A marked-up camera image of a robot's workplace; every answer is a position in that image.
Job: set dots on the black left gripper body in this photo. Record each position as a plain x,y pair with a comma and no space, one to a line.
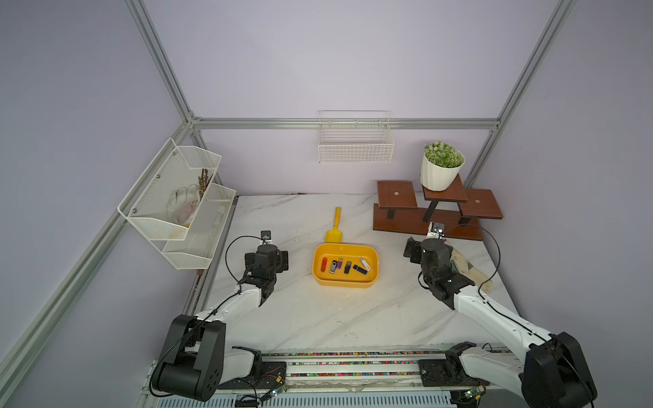
281,263

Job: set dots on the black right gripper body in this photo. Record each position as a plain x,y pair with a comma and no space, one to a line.
417,257

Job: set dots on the black usb flash drive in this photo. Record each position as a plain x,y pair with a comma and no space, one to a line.
360,269

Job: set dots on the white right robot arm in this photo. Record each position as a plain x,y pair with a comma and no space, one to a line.
547,369

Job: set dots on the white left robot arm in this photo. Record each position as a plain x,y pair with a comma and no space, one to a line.
195,359

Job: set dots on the yellow storage box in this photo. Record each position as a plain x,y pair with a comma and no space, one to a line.
348,252

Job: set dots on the beige work glove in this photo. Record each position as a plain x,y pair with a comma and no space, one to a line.
467,269

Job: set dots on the brown wooden tiered stand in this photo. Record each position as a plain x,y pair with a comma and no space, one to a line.
458,209

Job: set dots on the yellow plastic scoop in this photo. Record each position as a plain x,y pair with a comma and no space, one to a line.
335,235

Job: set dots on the white pot green plant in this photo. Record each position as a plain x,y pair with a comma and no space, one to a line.
440,166

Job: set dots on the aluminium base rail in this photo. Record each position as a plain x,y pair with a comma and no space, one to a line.
456,376

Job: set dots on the white mesh wall shelf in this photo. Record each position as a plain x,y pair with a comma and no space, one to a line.
179,206

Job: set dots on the white wire wall basket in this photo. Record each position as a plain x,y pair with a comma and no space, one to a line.
355,136

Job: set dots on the aluminium frame profile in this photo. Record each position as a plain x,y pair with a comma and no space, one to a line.
84,110

